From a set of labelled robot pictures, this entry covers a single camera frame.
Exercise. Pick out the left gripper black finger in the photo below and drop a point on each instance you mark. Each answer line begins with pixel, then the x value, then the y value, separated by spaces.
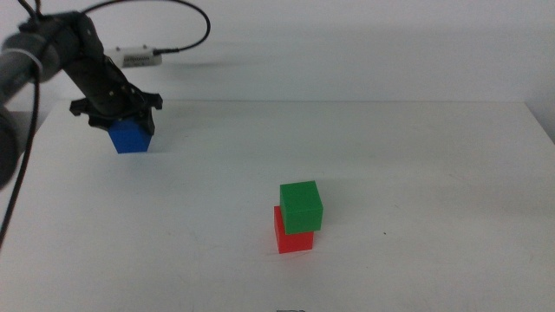
pixel 99 122
pixel 148 121

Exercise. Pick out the blue cube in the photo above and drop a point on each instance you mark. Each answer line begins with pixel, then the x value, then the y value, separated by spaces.
pixel 129 139

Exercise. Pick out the green cube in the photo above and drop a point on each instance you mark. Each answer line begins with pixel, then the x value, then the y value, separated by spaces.
pixel 301 208

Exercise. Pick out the red cube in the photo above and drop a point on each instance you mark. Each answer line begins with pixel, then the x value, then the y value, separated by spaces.
pixel 295 242

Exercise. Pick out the left grey black Piper arm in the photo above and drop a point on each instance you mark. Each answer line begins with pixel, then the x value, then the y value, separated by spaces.
pixel 21 56

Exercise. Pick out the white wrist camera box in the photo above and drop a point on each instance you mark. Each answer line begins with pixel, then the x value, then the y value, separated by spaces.
pixel 134 58

